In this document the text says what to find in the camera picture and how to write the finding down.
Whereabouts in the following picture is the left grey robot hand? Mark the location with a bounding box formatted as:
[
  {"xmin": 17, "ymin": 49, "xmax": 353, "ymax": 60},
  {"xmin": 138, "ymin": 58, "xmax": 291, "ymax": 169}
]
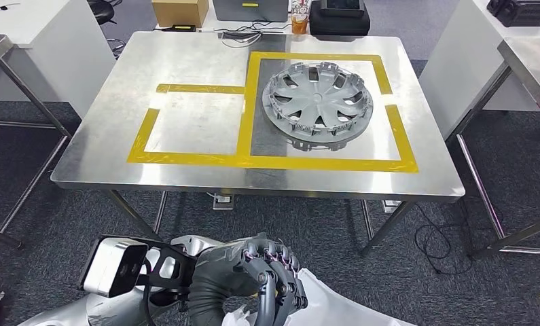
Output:
[{"xmin": 196, "ymin": 233, "xmax": 309, "ymax": 326}]

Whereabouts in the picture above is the white plastic part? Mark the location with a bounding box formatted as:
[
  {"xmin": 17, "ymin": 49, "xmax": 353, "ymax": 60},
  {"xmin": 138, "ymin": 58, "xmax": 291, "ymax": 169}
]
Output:
[{"xmin": 222, "ymin": 268, "xmax": 417, "ymax": 326}]

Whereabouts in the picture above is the steel workbench table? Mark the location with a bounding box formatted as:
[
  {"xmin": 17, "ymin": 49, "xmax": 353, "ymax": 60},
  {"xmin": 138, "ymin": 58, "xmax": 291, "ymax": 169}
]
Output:
[{"xmin": 50, "ymin": 30, "xmax": 466, "ymax": 257}]

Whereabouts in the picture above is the silver wheel hubcap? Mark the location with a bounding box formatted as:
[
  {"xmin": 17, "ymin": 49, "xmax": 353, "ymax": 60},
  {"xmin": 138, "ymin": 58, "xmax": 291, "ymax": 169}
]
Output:
[{"xmin": 261, "ymin": 61, "xmax": 375, "ymax": 146}]

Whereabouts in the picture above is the white desk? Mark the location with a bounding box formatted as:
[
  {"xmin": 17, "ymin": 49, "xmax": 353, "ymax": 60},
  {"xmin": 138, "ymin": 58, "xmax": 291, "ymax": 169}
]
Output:
[{"xmin": 152, "ymin": 0, "xmax": 374, "ymax": 37}]

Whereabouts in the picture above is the plastic drink cup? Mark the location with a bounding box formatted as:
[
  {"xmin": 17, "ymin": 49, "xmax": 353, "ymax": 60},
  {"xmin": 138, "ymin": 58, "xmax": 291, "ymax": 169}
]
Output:
[{"xmin": 289, "ymin": 0, "xmax": 310, "ymax": 35}]

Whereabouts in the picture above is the black soft case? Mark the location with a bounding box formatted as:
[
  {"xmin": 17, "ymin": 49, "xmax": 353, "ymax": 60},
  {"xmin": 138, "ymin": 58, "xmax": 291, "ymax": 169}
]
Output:
[{"xmin": 308, "ymin": 0, "xmax": 372, "ymax": 37}]

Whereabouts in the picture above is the small black device yellow label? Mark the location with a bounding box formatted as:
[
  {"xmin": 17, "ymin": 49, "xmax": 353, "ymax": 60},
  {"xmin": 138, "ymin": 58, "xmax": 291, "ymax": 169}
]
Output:
[{"xmin": 162, "ymin": 23, "xmax": 198, "ymax": 33}]

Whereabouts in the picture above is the grey laptop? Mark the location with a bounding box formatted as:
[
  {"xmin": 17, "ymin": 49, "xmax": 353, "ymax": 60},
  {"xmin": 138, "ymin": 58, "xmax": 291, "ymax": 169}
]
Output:
[{"xmin": 212, "ymin": 0, "xmax": 290, "ymax": 23}]

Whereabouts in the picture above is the brown cardboard box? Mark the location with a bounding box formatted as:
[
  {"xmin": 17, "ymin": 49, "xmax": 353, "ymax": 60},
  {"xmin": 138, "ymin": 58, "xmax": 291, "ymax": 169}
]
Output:
[{"xmin": 151, "ymin": 0, "xmax": 210, "ymax": 29}]

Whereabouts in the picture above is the white table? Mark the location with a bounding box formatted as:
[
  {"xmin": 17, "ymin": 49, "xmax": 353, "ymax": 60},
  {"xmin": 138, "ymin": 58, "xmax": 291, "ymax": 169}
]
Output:
[
  {"xmin": 0, "ymin": 0, "xmax": 117, "ymax": 120},
  {"xmin": 418, "ymin": 0, "xmax": 540, "ymax": 141}
]

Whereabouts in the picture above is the black round stool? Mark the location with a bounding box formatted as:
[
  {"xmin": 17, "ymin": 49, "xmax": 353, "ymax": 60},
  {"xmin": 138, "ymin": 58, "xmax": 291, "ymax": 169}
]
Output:
[{"xmin": 86, "ymin": 0, "xmax": 118, "ymax": 26}]

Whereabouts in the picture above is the black equipment case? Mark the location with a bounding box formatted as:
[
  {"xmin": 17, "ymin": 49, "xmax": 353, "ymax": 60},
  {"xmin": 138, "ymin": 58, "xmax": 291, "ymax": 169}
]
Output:
[{"xmin": 486, "ymin": 0, "xmax": 540, "ymax": 28}]

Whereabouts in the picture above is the black floor cable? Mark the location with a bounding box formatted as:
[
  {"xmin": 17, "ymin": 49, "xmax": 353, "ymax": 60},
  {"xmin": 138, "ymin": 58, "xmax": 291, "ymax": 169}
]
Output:
[{"xmin": 412, "ymin": 198, "xmax": 477, "ymax": 276}]

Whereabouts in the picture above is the black cable bundle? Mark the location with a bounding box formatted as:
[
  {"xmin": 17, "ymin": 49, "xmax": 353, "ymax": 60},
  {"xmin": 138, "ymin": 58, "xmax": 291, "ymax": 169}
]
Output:
[{"xmin": 215, "ymin": 20, "xmax": 293, "ymax": 49}]

